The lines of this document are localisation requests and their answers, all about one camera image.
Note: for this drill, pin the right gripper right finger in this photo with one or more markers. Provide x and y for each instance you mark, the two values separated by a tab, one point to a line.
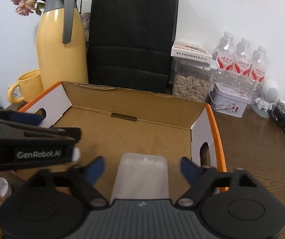
203	182

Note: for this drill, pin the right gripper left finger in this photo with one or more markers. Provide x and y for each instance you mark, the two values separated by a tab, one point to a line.
73	187

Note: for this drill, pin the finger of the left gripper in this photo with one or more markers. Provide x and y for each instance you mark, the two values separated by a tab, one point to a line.
13	131
19	117

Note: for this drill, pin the translucent plastic packet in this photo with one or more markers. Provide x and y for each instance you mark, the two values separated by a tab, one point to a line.
141	177

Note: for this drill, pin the yellow mug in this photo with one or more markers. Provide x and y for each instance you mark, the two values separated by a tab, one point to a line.
30	86

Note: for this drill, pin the orange cardboard box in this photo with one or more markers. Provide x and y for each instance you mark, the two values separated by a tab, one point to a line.
115	121

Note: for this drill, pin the yellow thermos jug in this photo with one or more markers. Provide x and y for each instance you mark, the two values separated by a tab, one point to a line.
61	44

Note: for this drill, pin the white tin box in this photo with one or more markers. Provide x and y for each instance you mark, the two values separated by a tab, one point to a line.
227	100

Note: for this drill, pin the clear seed container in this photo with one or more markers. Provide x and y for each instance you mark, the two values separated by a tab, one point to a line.
192	80

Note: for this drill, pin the white robot toy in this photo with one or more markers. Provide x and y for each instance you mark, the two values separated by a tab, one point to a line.
268	96

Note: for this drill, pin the middle water bottle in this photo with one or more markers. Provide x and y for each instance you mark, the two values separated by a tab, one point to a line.
242	57

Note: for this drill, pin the water bottle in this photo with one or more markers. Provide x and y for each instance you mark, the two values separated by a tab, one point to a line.
258	64
242	57
224	52

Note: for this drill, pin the right water bottle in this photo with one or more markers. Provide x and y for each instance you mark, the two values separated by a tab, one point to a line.
258	64

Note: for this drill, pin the left water bottle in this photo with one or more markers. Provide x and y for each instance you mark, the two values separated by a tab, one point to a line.
224	52

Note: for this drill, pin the white flat box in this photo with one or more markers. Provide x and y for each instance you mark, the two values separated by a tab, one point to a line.
190	52

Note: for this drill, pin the black paper bag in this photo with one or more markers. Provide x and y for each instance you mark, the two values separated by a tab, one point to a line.
130	43

